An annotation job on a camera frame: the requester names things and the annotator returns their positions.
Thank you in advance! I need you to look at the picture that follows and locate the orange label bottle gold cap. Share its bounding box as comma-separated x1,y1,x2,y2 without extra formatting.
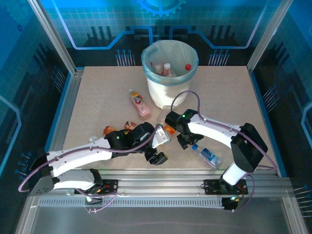
162,123,176,137

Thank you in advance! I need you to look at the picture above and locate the brown coffee drink bottle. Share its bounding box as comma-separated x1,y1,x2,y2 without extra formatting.
123,121,139,132

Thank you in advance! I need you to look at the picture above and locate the clear bottle green white cap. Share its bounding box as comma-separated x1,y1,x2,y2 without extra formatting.
157,105,174,126

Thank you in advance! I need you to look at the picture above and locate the blue label water bottle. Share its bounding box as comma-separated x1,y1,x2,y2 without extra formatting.
191,143,224,171

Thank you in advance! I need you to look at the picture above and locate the orange yellow juice bottle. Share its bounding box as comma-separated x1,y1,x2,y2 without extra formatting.
103,125,117,137

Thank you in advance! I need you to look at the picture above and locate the pink drink bottle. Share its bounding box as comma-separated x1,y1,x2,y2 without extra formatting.
128,88,152,120

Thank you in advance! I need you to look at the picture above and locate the white ribbed plastic bin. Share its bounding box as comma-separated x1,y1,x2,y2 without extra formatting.
141,39,199,109

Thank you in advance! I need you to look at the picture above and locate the clear bottle red white label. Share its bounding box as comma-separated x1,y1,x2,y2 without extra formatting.
162,62,178,78

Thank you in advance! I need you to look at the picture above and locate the red cap clear bottle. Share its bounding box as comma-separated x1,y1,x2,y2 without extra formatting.
150,62,164,74

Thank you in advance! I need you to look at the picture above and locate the light blue bin liner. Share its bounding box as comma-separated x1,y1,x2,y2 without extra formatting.
141,39,199,86

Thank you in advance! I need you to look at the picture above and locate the grey metal front panel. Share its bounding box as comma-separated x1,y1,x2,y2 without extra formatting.
16,191,307,234

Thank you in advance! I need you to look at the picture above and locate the black controller box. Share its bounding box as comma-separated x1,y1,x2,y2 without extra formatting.
221,196,238,212

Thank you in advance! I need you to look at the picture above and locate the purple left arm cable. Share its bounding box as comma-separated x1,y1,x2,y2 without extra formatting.
19,126,159,214

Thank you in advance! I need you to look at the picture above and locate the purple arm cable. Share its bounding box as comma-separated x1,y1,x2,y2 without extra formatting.
19,126,159,214
170,90,280,213

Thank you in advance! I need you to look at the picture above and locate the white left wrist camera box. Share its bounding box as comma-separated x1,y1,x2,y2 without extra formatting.
152,124,172,149

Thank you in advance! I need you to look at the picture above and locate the aluminium front frame rail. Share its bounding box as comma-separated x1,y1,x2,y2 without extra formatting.
29,169,293,195

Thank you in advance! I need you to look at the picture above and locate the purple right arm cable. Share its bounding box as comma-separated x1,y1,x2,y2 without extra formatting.
170,90,280,213

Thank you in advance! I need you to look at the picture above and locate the grey slotted cable duct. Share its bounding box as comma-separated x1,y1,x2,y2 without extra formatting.
38,197,226,208

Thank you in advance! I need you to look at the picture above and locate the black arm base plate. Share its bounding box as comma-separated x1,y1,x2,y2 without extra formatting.
74,179,119,195
203,179,249,195

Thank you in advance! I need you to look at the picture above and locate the aluminium side frame rail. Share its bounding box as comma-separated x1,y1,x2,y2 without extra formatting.
40,68,85,177

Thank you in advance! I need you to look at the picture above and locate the aluminium frame post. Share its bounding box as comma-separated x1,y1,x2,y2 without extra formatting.
28,0,85,76
247,0,294,73

